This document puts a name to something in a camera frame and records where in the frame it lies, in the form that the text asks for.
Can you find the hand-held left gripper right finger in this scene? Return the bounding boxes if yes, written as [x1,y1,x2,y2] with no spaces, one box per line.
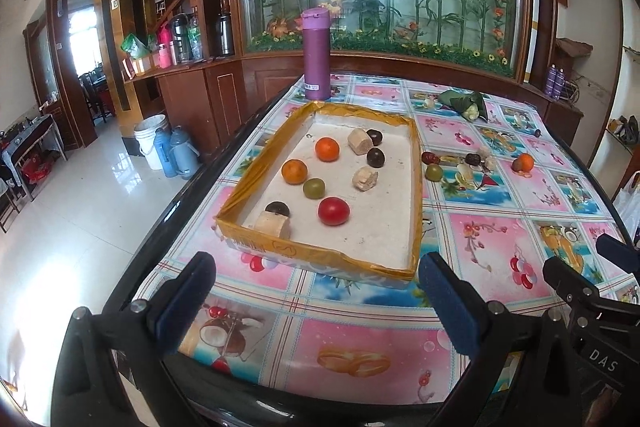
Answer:
[419,252,583,427]

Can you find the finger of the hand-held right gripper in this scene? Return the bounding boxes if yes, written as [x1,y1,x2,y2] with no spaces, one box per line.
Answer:
[595,234,640,275]
[543,256,601,323]

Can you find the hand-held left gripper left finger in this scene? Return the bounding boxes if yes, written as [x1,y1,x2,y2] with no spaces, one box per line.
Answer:
[50,251,217,427]

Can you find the white foam tray yellow tape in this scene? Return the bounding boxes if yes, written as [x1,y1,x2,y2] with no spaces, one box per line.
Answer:
[215,101,423,290]

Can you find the large sugarcane piece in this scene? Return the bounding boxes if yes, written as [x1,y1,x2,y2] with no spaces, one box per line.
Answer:
[254,212,292,239]

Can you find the large red tomato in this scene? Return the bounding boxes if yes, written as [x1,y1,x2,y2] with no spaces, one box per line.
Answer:
[317,197,350,227]

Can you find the white plastic bag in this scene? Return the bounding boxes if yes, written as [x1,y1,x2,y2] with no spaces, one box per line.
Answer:
[612,172,640,243]

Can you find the dark shoes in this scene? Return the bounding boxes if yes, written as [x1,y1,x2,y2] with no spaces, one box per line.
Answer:
[607,116,640,142]

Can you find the blue thermos jug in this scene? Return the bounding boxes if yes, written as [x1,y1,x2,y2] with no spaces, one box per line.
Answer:
[152,128,178,178]
[170,126,201,180]

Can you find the white plastic bucket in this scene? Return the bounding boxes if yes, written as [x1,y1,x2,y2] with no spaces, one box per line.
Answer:
[133,114,171,171]

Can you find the green leafy vegetable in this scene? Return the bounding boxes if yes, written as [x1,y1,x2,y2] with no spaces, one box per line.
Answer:
[437,89,488,122]

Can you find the brown wooden cabinet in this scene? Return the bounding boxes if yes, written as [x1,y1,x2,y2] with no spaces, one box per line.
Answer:
[92,0,586,158]

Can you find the dark side table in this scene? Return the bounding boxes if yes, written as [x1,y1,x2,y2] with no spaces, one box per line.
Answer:
[0,114,68,202]

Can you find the dark dining chair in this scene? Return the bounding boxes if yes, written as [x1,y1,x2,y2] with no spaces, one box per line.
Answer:
[79,72,116,122]

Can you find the green snack packet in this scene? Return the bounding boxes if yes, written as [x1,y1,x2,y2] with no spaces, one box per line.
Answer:
[121,33,157,60]

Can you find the black thermos flask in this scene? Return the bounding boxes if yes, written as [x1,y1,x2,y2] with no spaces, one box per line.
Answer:
[167,14,187,65]

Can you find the green plastic bottle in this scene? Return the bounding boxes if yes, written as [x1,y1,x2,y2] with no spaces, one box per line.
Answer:
[187,14,204,62]

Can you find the dark brown thermos flask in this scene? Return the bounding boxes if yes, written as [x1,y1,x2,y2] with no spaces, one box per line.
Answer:
[217,4,236,56]

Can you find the purple insulated bottle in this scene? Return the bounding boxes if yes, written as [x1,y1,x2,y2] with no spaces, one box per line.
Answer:
[300,8,332,102]

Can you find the brown wall shelf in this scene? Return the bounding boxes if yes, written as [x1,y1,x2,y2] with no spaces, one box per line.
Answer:
[556,38,593,60]

